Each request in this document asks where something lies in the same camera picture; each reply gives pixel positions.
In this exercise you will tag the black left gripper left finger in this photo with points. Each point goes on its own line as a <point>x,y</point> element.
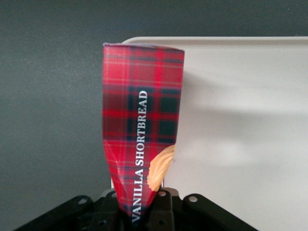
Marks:
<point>106,211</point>

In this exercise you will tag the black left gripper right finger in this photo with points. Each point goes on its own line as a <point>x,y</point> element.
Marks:
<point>162,209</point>

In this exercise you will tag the red tartan cookie box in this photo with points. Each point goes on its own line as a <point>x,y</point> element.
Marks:
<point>142,108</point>

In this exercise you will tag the beige plastic tray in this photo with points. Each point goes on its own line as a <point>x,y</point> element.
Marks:
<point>240,108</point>

